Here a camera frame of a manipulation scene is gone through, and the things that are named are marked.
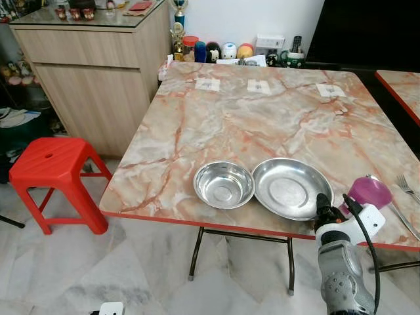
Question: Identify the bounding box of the large steel plate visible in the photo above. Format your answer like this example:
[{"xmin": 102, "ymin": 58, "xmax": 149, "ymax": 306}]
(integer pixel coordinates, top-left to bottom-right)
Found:
[{"xmin": 252, "ymin": 158, "xmax": 335, "ymax": 221}]

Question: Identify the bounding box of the purple plastic cup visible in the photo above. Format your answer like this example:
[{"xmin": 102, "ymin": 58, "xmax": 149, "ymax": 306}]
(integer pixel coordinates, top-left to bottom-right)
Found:
[{"xmin": 346, "ymin": 176, "xmax": 393, "ymax": 211}]

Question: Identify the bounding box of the steel spoon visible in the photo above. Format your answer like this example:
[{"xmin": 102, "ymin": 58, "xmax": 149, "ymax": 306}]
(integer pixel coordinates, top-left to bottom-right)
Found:
[{"xmin": 366, "ymin": 174, "xmax": 420, "ymax": 240}]

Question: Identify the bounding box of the steel fork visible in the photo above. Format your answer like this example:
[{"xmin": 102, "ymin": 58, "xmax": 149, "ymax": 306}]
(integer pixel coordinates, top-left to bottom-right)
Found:
[{"xmin": 396, "ymin": 174, "xmax": 420, "ymax": 204}]

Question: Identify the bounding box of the small steel bowl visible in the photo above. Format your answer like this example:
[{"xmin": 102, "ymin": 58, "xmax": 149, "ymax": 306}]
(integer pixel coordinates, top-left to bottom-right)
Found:
[{"xmin": 194, "ymin": 161, "xmax": 256, "ymax": 210}]

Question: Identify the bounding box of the white paper label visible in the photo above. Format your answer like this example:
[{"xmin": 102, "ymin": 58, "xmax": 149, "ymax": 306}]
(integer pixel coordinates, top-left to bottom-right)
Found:
[
  {"xmin": 195, "ymin": 77, "xmax": 221, "ymax": 92},
  {"xmin": 247, "ymin": 79, "xmax": 272, "ymax": 94},
  {"xmin": 316, "ymin": 83, "xmax": 347, "ymax": 98}
]

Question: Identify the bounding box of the marble table with red edge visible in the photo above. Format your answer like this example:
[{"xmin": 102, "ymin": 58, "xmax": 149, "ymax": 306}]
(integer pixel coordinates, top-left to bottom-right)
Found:
[{"xmin": 375, "ymin": 70, "xmax": 420, "ymax": 125}]

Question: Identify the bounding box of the green mug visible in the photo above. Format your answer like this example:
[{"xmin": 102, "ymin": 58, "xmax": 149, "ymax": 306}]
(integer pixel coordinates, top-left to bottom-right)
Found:
[{"xmin": 281, "ymin": 50, "xmax": 306, "ymax": 68}]

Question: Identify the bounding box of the orange yellow round toy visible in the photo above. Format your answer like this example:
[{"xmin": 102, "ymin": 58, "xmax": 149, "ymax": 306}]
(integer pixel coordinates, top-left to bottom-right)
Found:
[{"xmin": 237, "ymin": 43, "xmax": 255, "ymax": 61}]

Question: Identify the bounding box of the black television screen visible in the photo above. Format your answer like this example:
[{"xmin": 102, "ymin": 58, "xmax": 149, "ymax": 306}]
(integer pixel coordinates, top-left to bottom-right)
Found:
[{"xmin": 305, "ymin": 0, "xmax": 420, "ymax": 70}]

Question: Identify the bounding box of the white round toy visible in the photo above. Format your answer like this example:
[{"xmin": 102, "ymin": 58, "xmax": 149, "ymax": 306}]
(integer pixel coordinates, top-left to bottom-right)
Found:
[{"xmin": 221, "ymin": 42, "xmax": 238, "ymax": 61}]

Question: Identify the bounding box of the black and white toy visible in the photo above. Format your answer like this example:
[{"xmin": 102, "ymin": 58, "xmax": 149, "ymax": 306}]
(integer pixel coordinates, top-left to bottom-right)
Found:
[{"xmin": 206, "ymin": 41, "xmax": 222, "ymax": 64}]

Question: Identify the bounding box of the red lid jar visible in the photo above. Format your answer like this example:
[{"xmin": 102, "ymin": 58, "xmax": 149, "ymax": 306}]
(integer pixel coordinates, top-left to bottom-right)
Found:
[{"xmin": 182, "ymin": 35, "xmax": 200, "ymax": 63}]

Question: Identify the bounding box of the white plastic bag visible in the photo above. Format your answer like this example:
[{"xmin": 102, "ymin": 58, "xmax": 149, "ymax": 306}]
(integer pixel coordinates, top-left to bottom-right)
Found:
[{"xmin": 157, "ymin": 58, "xmax": 173, "ymax": 81}]

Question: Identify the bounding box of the small gold trophy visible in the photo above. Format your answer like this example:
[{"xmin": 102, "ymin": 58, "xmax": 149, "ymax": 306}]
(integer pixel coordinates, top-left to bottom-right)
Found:
[{"xmin": 170, "ymin": 23, "xmax": 186, "ymax": 61}]

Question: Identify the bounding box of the blue and gold trophy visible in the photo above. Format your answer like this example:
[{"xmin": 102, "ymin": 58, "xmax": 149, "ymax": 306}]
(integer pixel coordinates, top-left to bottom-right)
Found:
[{"xmin": 172, "ymin": 0, "xmax": 188, "ymax": 30}]

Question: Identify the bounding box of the light wooden cabinet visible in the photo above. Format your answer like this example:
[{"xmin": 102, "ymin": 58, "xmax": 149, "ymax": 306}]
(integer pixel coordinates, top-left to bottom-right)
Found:
[{"xmin": 10, "ymin": 0, "xmax": 173, "ymax": 158}]

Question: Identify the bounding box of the red booklet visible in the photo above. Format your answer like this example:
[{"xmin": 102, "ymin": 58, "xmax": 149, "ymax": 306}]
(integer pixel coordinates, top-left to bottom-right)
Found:
[{"xmin": 125, "ymin": 1, "xmax": 153, "ymax": 14}]

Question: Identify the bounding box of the red plastic stool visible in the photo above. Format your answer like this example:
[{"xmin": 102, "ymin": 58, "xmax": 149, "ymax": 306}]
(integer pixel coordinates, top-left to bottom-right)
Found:
[{"xmin": 9, "ymin": 137, "xmax": 114, "ymax": 236}]

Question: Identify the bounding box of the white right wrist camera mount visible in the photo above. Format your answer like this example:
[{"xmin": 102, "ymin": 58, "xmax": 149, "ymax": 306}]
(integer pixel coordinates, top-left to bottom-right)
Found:
[{"xmin": 314, "ymin": 205, "xmax": 387, "ymax": 249}]

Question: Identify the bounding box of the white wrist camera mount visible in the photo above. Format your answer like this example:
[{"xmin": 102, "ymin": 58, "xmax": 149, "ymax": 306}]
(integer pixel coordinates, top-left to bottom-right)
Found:
[
  {"xmin": 98, "ymin": 302, "xmax": 125, "ymax": 315},
  {"xmin": 314, "ymin": 205, "xmax": 387, "ymax": 249}
]

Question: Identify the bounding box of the black metal table frame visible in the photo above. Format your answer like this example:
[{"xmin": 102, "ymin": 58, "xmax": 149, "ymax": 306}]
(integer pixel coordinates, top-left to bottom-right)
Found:
[{"xmin": 188, "ymin": 225, "xmax": 420, "ymax": 296}]

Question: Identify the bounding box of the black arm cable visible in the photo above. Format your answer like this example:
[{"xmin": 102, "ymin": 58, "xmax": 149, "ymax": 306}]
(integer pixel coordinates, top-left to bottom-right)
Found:
[{"xmin": 341, "ymin": 194, "xmax": 381, "ymax": 313}]

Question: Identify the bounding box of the white wall socket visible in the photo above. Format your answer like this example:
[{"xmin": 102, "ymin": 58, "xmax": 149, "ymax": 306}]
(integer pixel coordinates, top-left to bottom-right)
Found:
[{"xmin": 255, "ymin": 35, "xmax": 286, "ymax": 51}]

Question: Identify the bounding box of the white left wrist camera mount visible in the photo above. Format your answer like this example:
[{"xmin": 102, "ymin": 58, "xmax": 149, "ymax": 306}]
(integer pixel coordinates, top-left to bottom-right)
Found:
[{"xmin": 98, "ymin": 302, "xmax": 125, "ymax": 315}]

